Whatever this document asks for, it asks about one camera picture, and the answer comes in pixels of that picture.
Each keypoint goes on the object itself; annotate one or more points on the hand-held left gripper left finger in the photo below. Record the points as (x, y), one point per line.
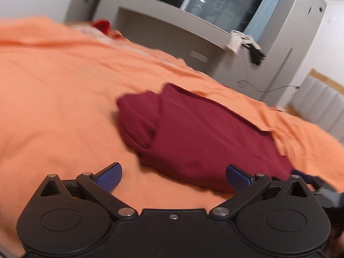
(108, 178)

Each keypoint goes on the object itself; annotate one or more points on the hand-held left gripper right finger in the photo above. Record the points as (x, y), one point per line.
(237, 179)

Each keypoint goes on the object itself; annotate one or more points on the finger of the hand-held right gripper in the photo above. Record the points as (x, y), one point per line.
(302, 174)

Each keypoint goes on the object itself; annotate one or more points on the dark red long-sleeve shirt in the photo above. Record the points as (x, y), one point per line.
(193, 139)

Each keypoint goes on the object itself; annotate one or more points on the red clothes pile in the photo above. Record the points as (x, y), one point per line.
(114, 35)

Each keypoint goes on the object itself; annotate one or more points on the grey padded headboard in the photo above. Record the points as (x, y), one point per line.
(317, 104)

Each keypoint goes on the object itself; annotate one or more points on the orange bedsheet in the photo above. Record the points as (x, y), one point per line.
(53, 99)

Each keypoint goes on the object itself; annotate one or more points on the tall grey wardrobe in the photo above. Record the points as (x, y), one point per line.
(285, 59)

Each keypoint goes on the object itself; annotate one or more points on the black garment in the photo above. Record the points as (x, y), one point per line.
(255, 53)

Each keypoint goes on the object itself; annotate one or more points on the red cloth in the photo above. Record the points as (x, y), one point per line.
(102, 26)

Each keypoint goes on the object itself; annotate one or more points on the grey window sill cabinet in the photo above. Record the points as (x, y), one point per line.
(161, 27)

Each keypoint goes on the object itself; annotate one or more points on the light blue curtain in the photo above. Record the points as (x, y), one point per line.
(264, 10)

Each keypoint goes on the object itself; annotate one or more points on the window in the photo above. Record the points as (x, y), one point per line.
(223, 2)

